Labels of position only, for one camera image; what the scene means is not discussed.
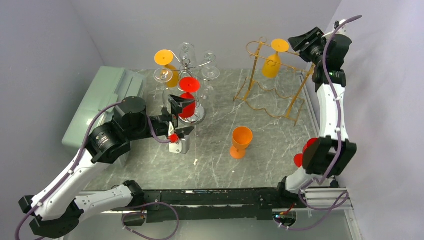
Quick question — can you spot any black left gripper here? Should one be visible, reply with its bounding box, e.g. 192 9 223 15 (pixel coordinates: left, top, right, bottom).
126 95 194 141

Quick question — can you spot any chrome wine glass rack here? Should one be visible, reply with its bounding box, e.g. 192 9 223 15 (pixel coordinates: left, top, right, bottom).
177 48 220 126

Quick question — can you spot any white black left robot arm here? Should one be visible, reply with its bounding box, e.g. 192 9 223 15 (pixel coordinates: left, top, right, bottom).
19 95 195 240

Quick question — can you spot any orange plastic goblet back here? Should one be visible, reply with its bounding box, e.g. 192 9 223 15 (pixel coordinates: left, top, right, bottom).
261 38 290 79

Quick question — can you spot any gold wine glass rack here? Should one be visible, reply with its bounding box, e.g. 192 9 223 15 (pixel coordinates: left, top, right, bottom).
232 37 314 125

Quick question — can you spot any clear ribbed wine glass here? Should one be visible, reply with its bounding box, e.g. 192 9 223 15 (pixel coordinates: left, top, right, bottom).
201 50 221 81
178 42 198 67

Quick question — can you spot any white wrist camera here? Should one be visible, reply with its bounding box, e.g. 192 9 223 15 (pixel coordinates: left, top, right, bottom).
167 122 190 154
323 19 347 39

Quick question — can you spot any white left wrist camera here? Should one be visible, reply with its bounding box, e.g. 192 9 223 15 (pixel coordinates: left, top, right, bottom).
167 122 190 154

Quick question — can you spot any red plastic goblet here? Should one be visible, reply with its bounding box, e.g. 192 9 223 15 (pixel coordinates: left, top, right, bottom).
179 76 201 119
293 137 318 168

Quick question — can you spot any orange plastic goblet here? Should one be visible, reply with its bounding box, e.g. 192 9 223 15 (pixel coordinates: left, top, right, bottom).
261 38 290 79
229 126 253 159
154 49 179 88

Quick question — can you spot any red plastic goblet back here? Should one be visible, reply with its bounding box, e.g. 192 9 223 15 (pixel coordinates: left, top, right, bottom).
179 76 201 119

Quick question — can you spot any aluminium frame rail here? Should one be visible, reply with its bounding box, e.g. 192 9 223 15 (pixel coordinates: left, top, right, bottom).
65 186 363 240

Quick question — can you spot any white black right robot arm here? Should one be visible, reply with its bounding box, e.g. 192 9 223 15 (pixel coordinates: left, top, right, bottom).
275 27 357 208

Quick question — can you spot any green plastic storage box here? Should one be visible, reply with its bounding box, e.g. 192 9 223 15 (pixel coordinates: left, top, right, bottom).
61 66 147 157

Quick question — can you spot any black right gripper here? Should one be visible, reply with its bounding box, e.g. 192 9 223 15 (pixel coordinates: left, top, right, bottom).
287 27 328 67

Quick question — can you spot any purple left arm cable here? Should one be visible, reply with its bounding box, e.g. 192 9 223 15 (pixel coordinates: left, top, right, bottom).
14 101 180 240

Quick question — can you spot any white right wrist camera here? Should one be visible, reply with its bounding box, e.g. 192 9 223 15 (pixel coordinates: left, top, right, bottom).
323 19 347 39

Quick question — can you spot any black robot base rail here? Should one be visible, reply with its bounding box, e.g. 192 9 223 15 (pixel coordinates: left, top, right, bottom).
109 187 308 224

